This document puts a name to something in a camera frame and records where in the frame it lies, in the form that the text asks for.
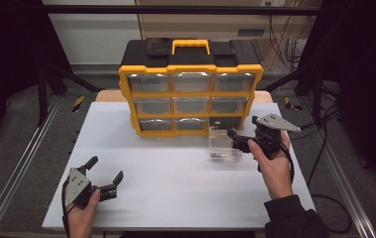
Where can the black curtain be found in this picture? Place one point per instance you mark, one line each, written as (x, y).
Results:
(364, 82)
(7, 59)

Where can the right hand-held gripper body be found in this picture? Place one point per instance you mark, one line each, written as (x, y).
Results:
(270, 132)

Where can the person's right hand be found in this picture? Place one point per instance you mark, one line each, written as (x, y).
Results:
(276, 175)

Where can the clear plastic drawer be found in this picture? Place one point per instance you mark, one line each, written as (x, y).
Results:
(220, 145)

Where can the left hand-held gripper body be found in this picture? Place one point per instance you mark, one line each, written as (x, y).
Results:
(76, 185)

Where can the wooden table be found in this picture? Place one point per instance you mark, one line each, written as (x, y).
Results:
(109, 96)

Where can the black crossbar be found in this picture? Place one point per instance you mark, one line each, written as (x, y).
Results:
(182, 10)

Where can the yellow black organizer cabinet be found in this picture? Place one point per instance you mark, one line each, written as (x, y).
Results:
(188, 56)

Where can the aluminium floor rail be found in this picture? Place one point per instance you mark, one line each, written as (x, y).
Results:
(20, 165)
(337, 172)

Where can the black metal stand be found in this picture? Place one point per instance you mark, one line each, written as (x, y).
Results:
(42, 95)
(317, 95)

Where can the person's left hand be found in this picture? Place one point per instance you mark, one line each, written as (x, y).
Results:
(81, 219)

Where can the grid of clear cabinet drawers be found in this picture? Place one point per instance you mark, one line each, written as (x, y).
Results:
(190, 82)

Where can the yellow black hazard tape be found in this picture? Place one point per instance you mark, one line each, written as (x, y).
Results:
(289, 103)
(78, 103)

